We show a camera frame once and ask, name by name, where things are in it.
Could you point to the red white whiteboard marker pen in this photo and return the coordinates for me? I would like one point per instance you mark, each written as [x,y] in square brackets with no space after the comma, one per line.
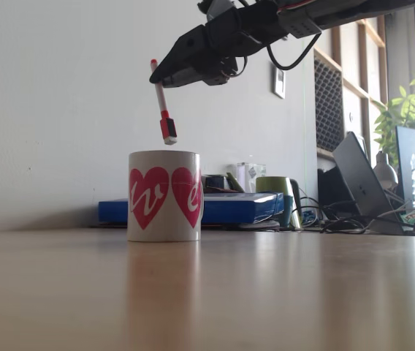
[163,106]

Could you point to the green cup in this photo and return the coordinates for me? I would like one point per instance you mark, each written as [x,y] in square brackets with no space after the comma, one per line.
[271,184]

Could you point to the black small desk clutter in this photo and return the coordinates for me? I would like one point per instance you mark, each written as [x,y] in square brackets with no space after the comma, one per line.
[218,183]

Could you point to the clear plastic container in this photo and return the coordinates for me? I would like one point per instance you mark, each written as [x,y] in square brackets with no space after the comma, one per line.
[246,175]

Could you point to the white mug with pink hearts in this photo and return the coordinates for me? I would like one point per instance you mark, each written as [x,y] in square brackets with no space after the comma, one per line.
[163,197]

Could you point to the blue flat box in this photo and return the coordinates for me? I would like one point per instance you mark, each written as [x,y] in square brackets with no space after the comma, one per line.
[229,208]

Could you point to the green potted plant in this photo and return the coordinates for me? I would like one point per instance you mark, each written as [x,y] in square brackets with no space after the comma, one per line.
[401,109]

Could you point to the grey laptop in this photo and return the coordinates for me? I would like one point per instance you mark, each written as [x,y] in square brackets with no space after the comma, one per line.
[361,183]

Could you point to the white desk lamp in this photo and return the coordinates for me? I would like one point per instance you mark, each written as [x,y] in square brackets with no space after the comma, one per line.
[384,173]

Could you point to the black monitor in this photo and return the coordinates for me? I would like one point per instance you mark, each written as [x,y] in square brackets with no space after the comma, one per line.
[404,164]

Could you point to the small grey picture frame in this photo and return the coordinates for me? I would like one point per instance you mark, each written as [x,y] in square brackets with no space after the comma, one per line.
[278,80]

